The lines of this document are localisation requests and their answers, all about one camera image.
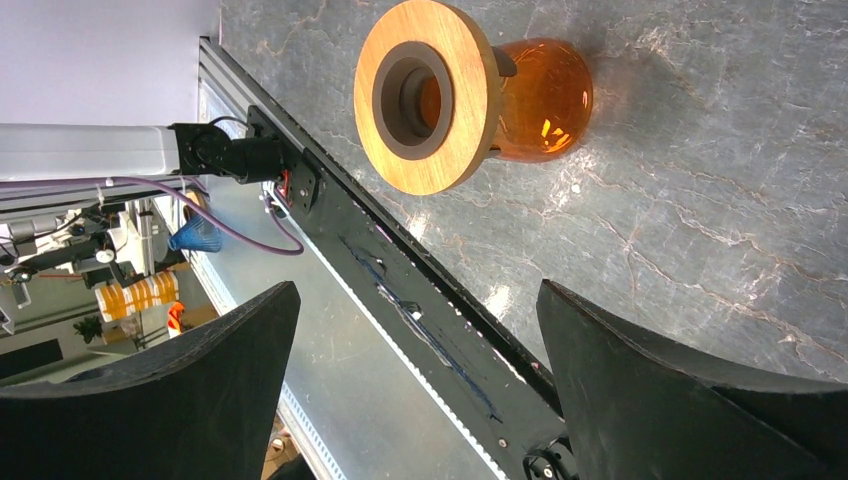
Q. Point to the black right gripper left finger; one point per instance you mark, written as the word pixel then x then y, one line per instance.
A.
pixel 199 406

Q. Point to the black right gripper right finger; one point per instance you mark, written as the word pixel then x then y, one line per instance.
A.
pixel 640 405

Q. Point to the orange glass carafe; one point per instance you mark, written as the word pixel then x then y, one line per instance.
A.
pixel 546 99

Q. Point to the wooden ring dripper holder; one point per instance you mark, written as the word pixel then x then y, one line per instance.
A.
pixel 426 96

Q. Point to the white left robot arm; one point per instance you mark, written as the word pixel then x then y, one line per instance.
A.
pixel 37 155

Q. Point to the blue plastic dripper cone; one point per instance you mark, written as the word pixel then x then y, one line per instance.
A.
pixel 197 234

